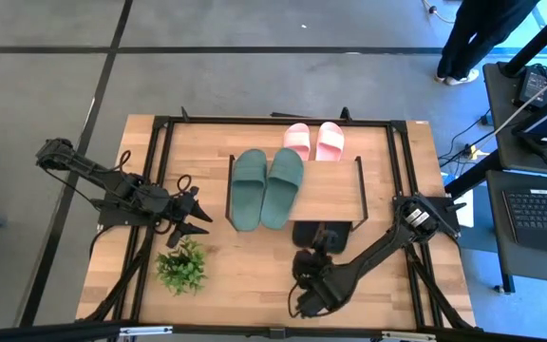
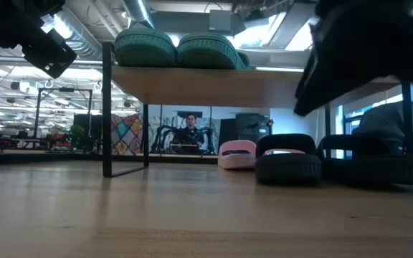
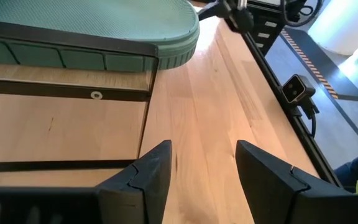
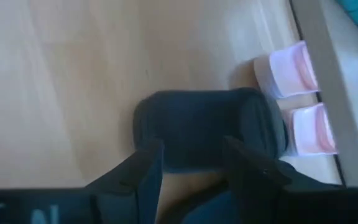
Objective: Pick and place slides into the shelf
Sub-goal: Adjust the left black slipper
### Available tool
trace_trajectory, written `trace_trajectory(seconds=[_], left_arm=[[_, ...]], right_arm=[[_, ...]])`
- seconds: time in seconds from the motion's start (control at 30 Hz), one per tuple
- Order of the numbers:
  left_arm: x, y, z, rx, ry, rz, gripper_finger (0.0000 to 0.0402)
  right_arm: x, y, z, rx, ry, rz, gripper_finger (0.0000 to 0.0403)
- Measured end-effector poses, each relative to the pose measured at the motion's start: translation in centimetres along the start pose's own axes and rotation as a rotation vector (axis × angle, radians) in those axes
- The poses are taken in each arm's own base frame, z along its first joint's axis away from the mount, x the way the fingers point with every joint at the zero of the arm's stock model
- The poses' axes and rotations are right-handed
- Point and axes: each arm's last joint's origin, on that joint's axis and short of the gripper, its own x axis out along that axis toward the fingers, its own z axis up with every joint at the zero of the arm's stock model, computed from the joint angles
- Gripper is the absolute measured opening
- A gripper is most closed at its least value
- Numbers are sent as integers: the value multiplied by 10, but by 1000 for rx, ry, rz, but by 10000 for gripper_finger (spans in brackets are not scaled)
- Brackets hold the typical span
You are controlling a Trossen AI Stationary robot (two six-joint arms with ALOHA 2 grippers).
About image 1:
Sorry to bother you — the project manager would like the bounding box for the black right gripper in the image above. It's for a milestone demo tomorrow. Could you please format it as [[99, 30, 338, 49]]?
[[290, 230, 347, 319]]

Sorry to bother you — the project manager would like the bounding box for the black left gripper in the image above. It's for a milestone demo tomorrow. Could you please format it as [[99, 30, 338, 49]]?
[[164, 186, 215, 250]]

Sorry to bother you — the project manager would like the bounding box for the green slide sandal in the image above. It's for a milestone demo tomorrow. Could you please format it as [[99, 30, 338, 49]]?
[[259, 146, 306, 232], [230, 147, 269, 234]]

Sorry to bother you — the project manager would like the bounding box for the wooden shelf with black legs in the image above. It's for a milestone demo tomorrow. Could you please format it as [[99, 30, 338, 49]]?
[[224, 152, 368, 233]]

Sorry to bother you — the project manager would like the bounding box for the pink slide sandal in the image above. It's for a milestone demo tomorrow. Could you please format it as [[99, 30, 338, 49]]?
[[282, 122, 312, 162], [314, 121, 347, 162]]

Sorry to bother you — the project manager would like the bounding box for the green artificial plant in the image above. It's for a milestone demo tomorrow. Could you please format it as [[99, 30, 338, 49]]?
[[154, 236, 208, 297]]

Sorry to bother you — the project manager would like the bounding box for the white paper sheet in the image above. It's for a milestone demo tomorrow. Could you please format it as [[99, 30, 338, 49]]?
[[453, 188, 475, 229]]

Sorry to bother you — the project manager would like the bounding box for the black rig strut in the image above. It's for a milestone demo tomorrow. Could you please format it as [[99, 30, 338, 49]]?
[[443, 150, 503, 199]]

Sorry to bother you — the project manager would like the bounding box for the black keyboard tray desk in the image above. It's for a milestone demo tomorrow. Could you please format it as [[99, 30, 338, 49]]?
[[484, 169, 547, 295]]

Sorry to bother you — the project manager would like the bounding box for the black keyboard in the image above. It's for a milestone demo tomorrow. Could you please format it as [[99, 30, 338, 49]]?
[[500, 187, 547, 257]]

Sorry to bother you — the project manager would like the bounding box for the black standing desk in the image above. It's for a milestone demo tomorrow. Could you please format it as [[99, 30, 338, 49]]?
[[481, 60, 547, 178]]

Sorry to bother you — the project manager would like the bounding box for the person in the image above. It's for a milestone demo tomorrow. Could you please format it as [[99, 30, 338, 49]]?
[[435, 0, 540, 87]]

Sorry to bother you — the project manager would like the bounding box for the black power brick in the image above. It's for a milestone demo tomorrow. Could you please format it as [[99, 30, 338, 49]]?
[[513, 64, 547, 111]]

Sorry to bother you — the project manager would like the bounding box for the black desk pole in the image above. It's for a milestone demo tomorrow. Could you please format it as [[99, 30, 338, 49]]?
[[500, 0, 547, 78]]

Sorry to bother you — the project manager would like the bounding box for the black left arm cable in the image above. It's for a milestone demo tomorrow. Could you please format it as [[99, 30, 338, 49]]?
[[117, 148, 195, 197]]

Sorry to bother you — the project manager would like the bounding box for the silver metal bracket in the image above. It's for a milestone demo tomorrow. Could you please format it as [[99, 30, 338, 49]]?
[[118, 324, 174, 338], [380, 330, 439, 342]]

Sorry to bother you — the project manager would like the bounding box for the black floor cable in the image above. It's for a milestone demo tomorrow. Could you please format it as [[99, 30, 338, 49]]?
[[437, 107, 493, 168]]

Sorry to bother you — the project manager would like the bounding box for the yellow cable with black ball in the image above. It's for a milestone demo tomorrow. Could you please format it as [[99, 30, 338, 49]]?
[[420, 0, 456, 25]]

